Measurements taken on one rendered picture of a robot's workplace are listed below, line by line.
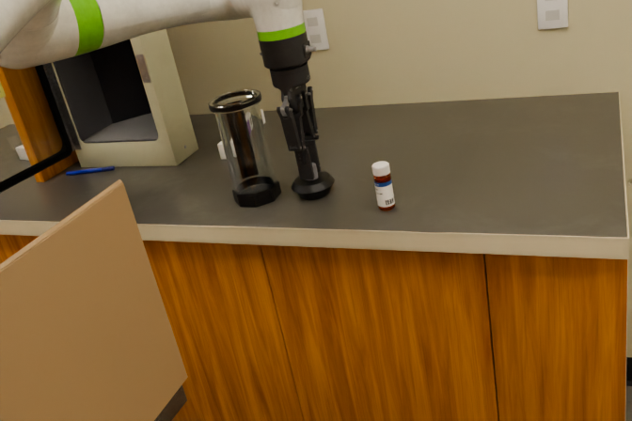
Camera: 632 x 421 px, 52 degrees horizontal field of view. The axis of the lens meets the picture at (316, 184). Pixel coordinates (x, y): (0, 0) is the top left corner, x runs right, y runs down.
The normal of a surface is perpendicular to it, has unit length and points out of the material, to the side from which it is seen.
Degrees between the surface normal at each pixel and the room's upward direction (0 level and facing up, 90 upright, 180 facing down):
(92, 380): 90
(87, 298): 90
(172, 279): 90
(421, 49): 90
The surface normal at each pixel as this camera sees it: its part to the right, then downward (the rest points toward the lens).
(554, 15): -0.36, 0.44
